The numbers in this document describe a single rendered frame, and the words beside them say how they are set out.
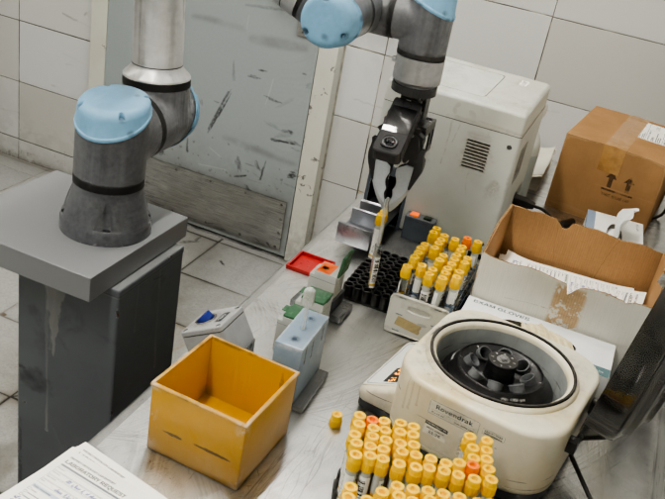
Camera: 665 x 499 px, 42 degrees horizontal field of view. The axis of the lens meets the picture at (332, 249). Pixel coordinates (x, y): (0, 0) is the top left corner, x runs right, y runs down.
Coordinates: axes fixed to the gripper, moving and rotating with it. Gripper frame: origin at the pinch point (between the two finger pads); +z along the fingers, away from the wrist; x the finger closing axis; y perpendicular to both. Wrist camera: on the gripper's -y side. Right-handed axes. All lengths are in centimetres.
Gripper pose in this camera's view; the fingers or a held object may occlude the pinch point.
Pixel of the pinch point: (386, 204)
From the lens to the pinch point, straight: 140.5
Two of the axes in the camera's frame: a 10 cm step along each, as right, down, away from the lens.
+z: -1.6, 8.8, 4.5
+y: 3.7, -3.7, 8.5
